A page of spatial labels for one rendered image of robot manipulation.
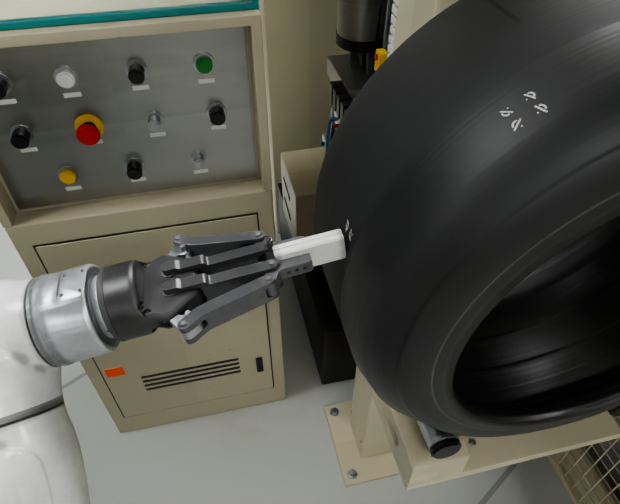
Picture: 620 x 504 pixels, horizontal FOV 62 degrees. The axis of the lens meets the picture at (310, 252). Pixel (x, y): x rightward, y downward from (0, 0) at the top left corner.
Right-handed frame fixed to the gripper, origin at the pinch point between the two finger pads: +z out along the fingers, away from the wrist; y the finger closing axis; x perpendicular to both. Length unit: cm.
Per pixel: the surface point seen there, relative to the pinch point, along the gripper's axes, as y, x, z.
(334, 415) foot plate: 42, 123, 1
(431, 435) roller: -7.9, 33.3, 10.8
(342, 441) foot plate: 33, 123, 1
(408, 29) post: 34.3, -3.6, 23.3
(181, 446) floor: 44, 117, -49
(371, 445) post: 27, 116, 9
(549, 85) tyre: -4.8, -15.6, 19.5
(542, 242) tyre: -11.5, -6.4, 16.9
